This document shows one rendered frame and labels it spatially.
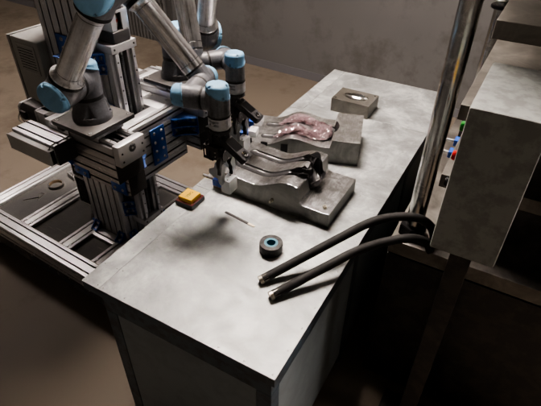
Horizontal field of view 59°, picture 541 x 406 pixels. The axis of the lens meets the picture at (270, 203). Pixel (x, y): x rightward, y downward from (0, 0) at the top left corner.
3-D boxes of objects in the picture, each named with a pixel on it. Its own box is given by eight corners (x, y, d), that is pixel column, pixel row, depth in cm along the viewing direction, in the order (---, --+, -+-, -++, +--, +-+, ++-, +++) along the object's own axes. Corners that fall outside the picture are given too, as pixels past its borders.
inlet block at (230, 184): (200, 184, 174) (198, 171, 171) (208, 177, 178) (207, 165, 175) (229, 195, 169) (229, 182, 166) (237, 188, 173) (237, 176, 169)
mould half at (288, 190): (213, 187, 191) (211, 158, 183) (247, 157, 209) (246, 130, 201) (327, 228, 172) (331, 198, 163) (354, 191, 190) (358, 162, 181)
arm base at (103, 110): (64, 118, 185) (57, 95, 179) (95, 104, 195) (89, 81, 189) (91, 130, 178) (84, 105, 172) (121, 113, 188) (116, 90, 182)
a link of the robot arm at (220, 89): (208, 76, 152) (233, 80, 150) (210, 108, 159) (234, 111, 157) (198, 86, 146) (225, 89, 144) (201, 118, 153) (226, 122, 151)
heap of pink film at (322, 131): (271, 139, 209) (271, 123, 205) (279, 121, 223) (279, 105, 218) (330, 147, 205) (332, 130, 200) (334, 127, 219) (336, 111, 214)
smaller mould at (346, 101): (330, 109, 245) (331, 97, 241) (341, 99, 256) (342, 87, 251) (366, 119, 238) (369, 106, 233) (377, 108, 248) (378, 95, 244)
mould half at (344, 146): (244, 151, 212) (243, 130, 205) (258, 124, 232) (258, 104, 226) (357, 166, 204) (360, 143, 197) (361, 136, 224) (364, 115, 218)
